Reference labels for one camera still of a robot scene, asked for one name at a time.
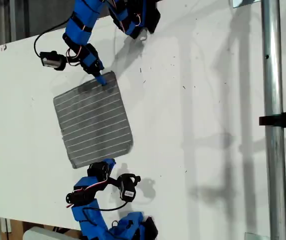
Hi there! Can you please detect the grey striped towel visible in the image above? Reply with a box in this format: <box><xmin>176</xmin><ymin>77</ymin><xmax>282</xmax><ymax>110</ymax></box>
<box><xmin>53</xmin><ymin>70</ymin><xmax>134</xmax><ymax>170</ymax></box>

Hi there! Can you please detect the white box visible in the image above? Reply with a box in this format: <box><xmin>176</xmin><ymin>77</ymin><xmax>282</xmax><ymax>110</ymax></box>
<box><xmin>22</xmin><ymin>226</ymin><xmax>82</xmax><ymax>240</ymax></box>

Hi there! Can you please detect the grey metal bar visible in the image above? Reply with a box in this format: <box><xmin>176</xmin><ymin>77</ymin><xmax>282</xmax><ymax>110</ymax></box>
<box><xmin>9</xmin><ymin>0</ymin><xmax>17</xmax><ymax>42</ymax></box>

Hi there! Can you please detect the black clamp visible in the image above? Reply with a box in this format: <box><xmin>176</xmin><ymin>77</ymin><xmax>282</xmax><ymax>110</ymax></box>
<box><xmin>258</xmin><ymin>106</ymin><xmax>286</xmax><ymax>133</ymax></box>

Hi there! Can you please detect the gripper camera stalk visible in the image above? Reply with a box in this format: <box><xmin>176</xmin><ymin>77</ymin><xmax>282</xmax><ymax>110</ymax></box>
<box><xmin>106</xmin><ymin>176</ymin><xmax>121</xmax><ymax>187</ymax></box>
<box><xmin>64</xmin><ymin>56</ymin><xmax>83</xmax><ymax>66</ymax></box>

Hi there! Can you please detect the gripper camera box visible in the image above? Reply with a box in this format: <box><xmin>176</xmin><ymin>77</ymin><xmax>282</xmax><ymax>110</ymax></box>
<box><xmin>39</xmin><ymin>50</ymin><xmax>67</xmax><ymax>71</ymax></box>
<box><xmin>117</xmin><ymin>172</ymin><xmax>141</xmax><ymax>202</ymax></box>

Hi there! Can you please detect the gripper camera cable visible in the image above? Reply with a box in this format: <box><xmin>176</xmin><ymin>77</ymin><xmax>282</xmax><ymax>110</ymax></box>
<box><xmin>33</xmin><ymin>19</ymin><xmax>70</xmax><ymax>59</ymax></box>
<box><xmin>82</xmin><ymin>199</ymin><xmax>130</xmax><ymax>223</ymax></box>

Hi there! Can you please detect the wooden table frame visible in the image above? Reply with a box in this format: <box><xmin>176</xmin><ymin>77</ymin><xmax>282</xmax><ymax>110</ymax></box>
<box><xmin>1</xmin><ymin>217</ymin><xmax>25</xmax><ymax>240</ymax></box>

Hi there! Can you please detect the metal bracket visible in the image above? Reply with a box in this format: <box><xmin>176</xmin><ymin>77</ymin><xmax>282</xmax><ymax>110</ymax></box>
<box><xmin>229</xmin><ymin>0</ymin><xmax>261</xmax><ymax>9</ymax></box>

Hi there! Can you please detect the steel post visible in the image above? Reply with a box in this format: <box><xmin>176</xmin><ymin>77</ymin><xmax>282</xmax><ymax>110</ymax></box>
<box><xmin>260</xmin><ymin>0</ymin><xmax>286</xmax><ymax>240</ymax></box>

